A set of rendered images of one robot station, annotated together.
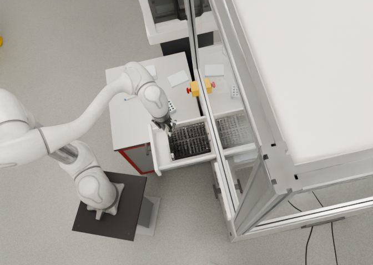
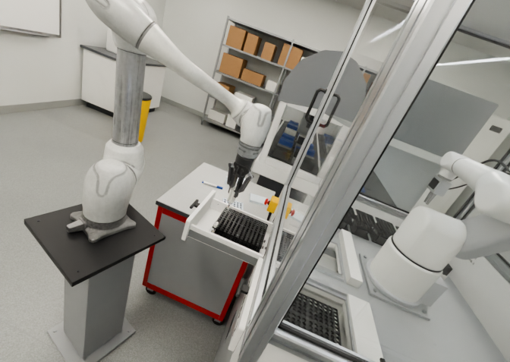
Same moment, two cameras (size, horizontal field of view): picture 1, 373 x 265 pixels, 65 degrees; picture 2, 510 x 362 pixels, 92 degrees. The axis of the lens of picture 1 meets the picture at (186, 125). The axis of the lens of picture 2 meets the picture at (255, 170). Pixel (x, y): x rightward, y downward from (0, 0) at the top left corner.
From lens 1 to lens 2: 0.91 m
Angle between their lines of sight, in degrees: 42
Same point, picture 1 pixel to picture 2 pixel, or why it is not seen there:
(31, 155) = (129, 15)
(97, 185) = (121, 171)
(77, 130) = (181, 58)
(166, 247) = not seen: outside the picture
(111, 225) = (73, 247)
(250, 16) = not seen: outside the picture
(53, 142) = (155, 33)
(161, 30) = (269, 162)
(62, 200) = (38, 253)
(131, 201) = (124, 243)
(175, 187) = (162, 332)
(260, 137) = not seen: outside the picture
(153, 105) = (256, 114)
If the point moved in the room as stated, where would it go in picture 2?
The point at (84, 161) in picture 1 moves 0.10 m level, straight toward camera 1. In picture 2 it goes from (130, 155) to (134, 168)
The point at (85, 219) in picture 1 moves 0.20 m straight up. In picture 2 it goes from (54, 221) to (54, 177)
